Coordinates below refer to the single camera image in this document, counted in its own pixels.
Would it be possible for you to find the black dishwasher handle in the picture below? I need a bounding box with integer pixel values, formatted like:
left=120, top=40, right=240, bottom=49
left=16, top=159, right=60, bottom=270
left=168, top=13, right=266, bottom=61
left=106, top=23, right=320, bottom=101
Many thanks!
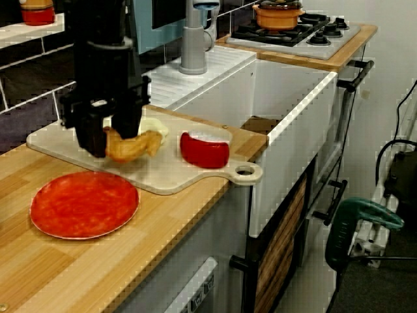
left=229, top=254, right=259, bottom=271

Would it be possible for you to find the white aluminium frame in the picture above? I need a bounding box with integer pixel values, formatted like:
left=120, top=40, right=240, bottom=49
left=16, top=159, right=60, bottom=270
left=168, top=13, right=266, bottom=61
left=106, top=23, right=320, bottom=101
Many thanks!
left=347, top=220, right=392, bottom=269

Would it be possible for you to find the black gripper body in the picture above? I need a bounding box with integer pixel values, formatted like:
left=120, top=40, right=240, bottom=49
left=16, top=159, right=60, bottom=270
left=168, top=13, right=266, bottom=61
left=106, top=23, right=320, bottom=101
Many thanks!
left=59, top=40, right=152, bottom=127

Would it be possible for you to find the grey toy dishwasher panel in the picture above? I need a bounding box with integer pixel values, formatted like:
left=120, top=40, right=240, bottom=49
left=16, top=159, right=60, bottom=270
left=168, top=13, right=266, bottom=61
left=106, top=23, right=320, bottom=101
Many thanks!
left=162, top=256, right=220, bottom=313

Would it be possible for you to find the cream flower-shaped plate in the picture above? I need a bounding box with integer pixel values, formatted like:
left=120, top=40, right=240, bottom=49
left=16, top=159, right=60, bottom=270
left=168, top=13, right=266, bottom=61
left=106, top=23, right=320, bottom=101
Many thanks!
left=138, top=117, right=170, bottom=147

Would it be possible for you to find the black oven handle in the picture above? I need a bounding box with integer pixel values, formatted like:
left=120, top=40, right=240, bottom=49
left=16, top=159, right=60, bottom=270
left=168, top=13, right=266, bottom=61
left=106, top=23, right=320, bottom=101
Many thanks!
left=336, top=59, right=375, bottom=93

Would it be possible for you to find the grey toy faucet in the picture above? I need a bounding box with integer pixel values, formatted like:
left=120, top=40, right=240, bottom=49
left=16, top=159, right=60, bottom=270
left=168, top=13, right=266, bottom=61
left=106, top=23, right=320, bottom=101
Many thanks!
left=179, top=0, right=222, bottom=76

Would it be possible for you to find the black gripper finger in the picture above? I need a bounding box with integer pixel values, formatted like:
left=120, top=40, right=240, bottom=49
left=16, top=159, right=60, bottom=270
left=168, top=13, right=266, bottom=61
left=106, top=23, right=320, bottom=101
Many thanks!
left=112, top=104, right=143, bottom=140
left=75, top=113, right=109, bottom=159

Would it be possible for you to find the white toy sink basin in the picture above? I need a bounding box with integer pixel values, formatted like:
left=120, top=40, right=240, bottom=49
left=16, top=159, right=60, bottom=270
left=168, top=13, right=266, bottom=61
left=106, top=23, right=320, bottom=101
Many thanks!
left=141, top=45, right=339, bottom=238

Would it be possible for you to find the orange toy pot with lid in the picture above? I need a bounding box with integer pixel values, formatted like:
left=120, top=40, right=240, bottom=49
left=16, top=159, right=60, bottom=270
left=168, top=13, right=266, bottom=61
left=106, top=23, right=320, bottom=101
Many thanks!
left=252, top=0, right=306, bottom=32

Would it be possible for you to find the grey and black toy hob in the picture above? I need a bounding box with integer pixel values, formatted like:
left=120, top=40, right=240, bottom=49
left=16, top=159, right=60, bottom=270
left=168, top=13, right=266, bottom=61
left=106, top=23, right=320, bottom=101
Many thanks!
left=225, top=11, right=362, bottom=61

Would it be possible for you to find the black upright post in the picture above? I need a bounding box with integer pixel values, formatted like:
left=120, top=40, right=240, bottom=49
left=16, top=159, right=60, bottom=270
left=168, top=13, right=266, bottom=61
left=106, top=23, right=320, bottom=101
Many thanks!
left=130, top=0, right=145, bottom=106

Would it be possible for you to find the black drawer handle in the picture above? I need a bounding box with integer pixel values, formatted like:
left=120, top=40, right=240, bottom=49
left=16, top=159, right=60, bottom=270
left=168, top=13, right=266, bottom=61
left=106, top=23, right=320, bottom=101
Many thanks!
left=311, top=179, right=349, bottom=226

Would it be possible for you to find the red and yellow toy bottle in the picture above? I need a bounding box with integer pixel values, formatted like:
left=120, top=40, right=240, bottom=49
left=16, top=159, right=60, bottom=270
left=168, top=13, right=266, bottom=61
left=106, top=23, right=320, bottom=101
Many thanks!
left=20, top=0, right=56, bottom=27

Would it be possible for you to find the red round plate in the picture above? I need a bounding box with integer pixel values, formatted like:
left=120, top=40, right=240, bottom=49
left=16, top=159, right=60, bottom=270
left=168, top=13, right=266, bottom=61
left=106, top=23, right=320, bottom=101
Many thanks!
left=29, top=171, right=140, bottom=241

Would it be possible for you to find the thin black cable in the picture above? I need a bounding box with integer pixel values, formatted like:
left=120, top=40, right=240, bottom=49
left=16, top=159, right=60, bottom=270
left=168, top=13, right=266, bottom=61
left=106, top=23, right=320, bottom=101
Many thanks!
left=395, top=78, right=417, bottom=141

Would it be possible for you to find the brown toy chicken wing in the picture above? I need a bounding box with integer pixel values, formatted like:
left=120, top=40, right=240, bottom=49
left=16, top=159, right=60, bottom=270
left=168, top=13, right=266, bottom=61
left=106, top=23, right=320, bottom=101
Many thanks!
left=103, top=127, right=164, bottom=164

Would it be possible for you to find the black stove knob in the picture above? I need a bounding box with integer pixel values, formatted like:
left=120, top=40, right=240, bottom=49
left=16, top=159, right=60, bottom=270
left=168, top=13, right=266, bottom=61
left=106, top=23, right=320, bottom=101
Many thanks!
left=307, top=31, right=332, bottom=46
left=321, top=22, right=343, bottom=37
left=332, top=16, right=351, bottom=31

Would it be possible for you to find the thick black cable loop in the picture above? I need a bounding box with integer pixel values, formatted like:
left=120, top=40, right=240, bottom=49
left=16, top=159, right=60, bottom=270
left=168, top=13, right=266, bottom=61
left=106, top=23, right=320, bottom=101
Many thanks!
left=375, top=139, right=417, bottom=188

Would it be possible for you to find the wood-pattern cabinet door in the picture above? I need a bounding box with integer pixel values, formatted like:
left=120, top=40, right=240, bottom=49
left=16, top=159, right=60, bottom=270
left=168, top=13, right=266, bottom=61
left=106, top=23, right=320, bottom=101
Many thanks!
left=253, top=177, right=309, bottom=313

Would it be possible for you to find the black rectangular panel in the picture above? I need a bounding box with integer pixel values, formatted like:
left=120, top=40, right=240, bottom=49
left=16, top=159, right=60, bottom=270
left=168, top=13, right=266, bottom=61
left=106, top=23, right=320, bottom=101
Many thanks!
left=151, top=0, right=187, bottom=31

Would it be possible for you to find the pale wooden cutting board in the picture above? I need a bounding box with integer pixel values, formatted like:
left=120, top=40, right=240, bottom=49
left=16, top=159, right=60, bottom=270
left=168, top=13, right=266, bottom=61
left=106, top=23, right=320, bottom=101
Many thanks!
left=25, top=99, right=263, bottom=196

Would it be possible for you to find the black device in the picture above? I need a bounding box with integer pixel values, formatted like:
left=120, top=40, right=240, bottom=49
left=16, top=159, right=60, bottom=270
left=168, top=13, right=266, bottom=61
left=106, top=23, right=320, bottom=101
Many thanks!
left=384, top=149, right=417, bottom=209

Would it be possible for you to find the white tiled shelf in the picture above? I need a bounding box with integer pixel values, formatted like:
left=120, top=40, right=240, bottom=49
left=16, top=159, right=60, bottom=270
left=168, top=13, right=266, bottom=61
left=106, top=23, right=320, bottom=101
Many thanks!
left=0, top=12, right=66, bottom=50

